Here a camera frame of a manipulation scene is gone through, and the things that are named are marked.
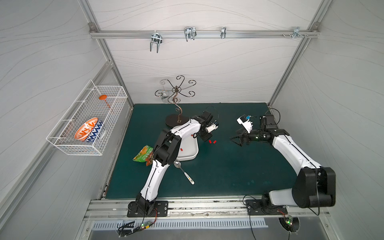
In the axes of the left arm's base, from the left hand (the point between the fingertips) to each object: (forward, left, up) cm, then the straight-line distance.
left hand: (207, 136), depth 99 cm
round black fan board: (-46, -39, -5) cm, 61 cm away
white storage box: (-9, +13, -1) cm, 15 cm away
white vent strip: (-48, +12, -3) cm, 49 cm away
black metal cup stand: (+13, +23, 0) cm, 27 cm away
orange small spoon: (+4, +58, +31) cm, 66 cm away
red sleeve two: (-3, -2, -2) cm, 4 cm away
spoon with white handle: (-19, +19, -1) cm, 27 cm away
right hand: (-7, -14, +14) cm, 21 cm away
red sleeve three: (-3, -5, -2) cm, 6 cm away
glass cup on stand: (+20, +29, +19) cm, 40 cm away
